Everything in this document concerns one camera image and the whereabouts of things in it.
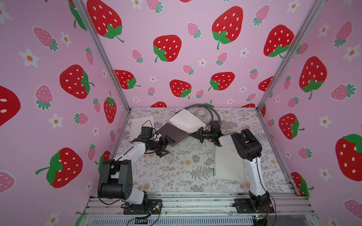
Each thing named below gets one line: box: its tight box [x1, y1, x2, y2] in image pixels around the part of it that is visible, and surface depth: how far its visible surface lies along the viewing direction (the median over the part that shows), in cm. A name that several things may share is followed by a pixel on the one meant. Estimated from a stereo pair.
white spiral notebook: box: [213, 144, 245, 182], surface depth 88 cm
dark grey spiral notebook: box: [156, 122, 190, 147], surface depth 109 cm
